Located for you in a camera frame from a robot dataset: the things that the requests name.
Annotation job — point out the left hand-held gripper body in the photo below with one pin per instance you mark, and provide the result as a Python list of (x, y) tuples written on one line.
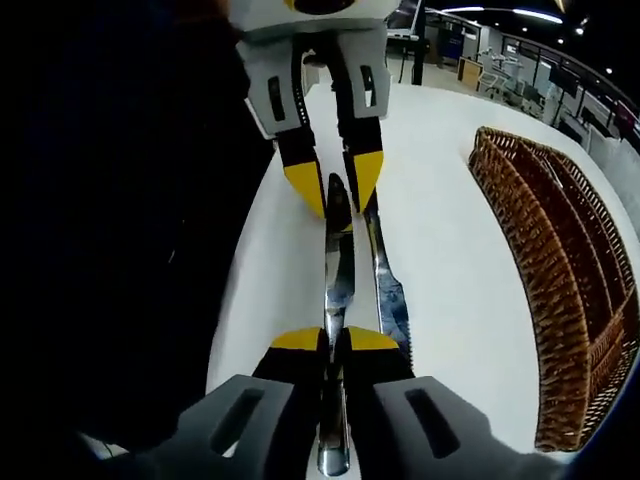
[(260, 15)]

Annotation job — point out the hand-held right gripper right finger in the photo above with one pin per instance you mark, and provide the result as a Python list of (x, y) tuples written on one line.
[(375, 390)]

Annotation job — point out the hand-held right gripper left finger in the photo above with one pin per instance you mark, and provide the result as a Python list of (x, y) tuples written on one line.
[(295, 390)]

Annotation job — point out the silver knife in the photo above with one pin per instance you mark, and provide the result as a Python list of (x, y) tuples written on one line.
[(387, 290), (340, 270)]

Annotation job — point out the brown wicker utensil storage basket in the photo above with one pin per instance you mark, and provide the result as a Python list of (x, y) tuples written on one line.
[(565, 300)]

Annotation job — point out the black tripod stand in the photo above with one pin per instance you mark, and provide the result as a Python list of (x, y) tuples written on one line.
[(419, 45)]

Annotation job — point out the wooden box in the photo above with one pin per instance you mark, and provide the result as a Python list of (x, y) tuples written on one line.
[(470, 74)]

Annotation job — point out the white laptop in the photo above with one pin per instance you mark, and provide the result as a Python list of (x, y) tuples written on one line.
[(402, 20)]

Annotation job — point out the blue board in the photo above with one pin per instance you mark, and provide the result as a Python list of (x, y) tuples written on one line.
[(451, 46)]

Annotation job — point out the white office chair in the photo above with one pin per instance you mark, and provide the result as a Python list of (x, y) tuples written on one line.
[(492, 82)]

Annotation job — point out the long ceiling strip light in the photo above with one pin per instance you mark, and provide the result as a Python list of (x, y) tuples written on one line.
[(500, 11)]

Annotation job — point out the person's dark clothing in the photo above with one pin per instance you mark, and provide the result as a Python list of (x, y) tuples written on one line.
[(100, 225)]

